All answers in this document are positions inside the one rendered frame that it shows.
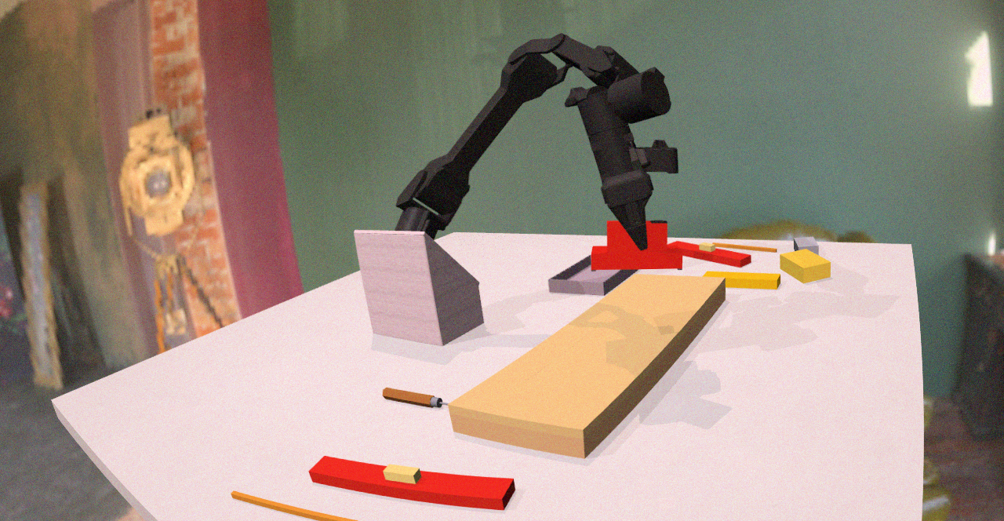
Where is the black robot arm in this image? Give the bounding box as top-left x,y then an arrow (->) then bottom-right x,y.
395,33 -> 678,240

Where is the awl with brown wooden handle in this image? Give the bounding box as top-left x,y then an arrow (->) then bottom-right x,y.
382,388 -> 448,408

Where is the thin orange rod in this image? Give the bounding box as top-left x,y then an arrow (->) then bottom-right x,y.
231,491 -> 358,521
712,242 -> 777,253

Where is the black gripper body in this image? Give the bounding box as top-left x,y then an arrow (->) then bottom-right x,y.
588,126 -> 653,203

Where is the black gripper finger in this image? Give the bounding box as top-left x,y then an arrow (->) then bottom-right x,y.
607,191 -> 653,250

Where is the tan wooden floor panel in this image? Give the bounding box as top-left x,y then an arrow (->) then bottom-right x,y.
448,274 -> 726,459

